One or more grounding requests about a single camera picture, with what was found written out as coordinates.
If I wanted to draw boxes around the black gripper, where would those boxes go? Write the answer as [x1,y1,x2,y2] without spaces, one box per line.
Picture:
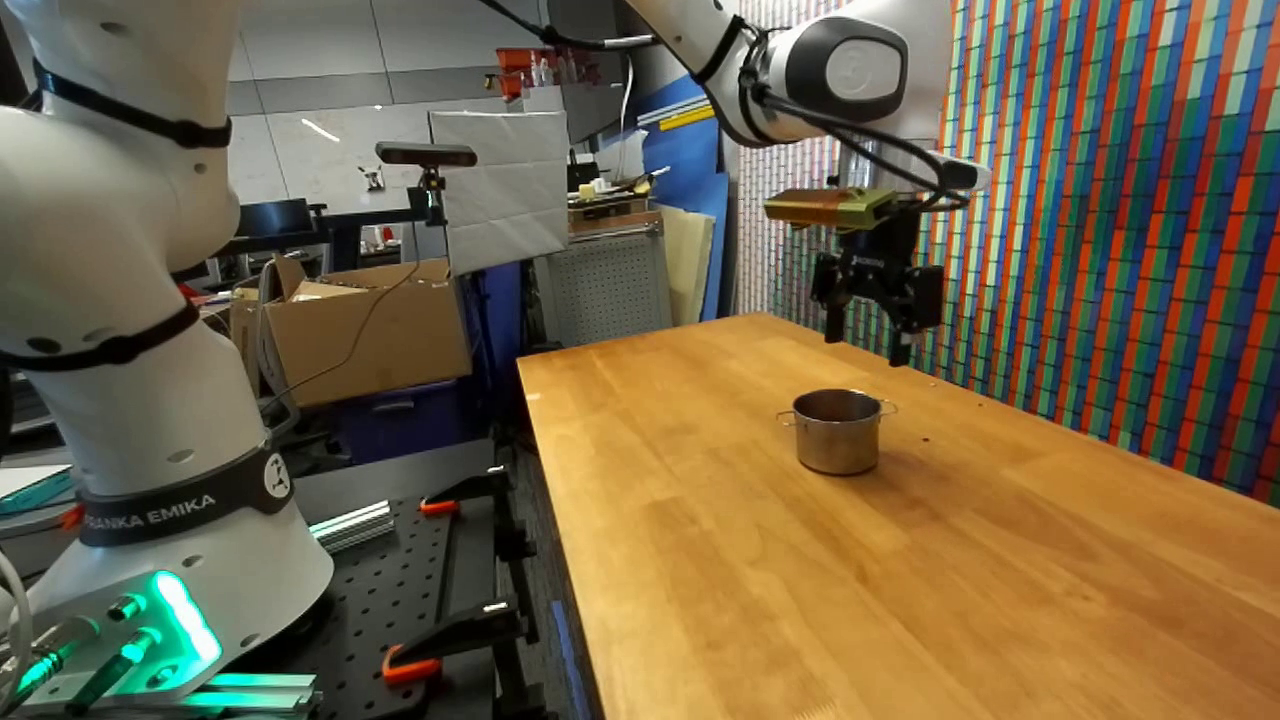
[812,208,943,366]

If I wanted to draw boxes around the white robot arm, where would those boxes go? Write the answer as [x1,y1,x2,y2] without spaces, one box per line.
[0,0,331,713]

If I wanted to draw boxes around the small steel pot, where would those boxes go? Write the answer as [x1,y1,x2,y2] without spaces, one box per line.
[790,387,878,474]

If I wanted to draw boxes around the blue foam boards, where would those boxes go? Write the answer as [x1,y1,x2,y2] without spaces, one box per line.
[641,81,730,319]

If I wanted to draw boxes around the translucent white plastic panel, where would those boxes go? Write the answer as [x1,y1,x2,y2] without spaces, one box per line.
[429,111,568,270]

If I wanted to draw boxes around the brown cardboard box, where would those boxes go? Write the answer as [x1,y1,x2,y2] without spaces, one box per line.
[228,260,472,406]

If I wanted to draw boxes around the black perforated mounting board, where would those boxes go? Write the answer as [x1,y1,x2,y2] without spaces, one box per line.
[236,493,539,720]

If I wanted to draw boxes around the aluminium extrusion bar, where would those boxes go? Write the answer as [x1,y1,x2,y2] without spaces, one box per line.
[310,498,390,550]

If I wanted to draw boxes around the orange handled clamp rear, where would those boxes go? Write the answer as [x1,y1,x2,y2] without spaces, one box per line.
[417,467,510,516]

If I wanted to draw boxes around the orange handled clamp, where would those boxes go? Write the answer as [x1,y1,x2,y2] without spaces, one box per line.
[378,599,521,687]
[417,467,510,516]

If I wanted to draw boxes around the black camera on stand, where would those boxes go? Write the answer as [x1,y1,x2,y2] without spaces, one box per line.
[377,139,475,224]

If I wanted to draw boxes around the orange handled clamp front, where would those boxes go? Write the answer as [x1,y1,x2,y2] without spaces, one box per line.
[378,599,521,687]

